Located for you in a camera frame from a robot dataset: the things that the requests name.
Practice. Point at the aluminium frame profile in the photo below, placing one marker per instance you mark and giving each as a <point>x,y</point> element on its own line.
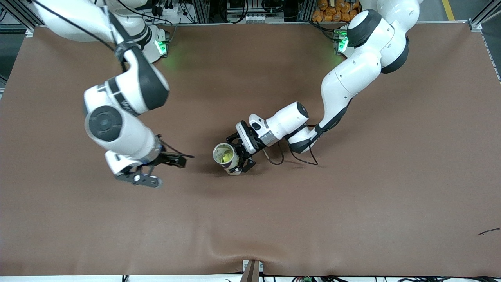
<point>19,17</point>
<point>483,15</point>

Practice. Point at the green plug connector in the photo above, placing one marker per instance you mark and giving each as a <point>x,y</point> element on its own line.
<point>307,279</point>

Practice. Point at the yellow tennis ball black lettering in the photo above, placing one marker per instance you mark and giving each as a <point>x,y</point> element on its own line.
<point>226,157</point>

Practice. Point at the white terminal block device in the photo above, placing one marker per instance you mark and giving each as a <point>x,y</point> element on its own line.
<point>250,18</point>

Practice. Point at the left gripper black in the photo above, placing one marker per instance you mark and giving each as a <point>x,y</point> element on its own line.
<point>248,143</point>

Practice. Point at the brown table mat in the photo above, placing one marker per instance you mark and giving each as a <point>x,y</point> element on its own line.
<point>313,215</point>

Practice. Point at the white power strip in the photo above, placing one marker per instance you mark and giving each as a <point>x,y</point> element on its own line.
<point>170,15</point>

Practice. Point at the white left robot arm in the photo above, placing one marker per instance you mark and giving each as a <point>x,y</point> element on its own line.
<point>348,78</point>

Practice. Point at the orange snack bags pile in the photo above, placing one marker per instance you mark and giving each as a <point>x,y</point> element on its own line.
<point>328,11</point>

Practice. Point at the grey table edge clamp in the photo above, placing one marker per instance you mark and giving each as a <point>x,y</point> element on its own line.
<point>252,271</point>

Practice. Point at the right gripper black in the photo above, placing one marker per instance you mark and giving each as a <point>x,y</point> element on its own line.
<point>166,158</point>

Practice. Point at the clear blue tennis ball can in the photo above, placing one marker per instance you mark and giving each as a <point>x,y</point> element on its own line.
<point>231,169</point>

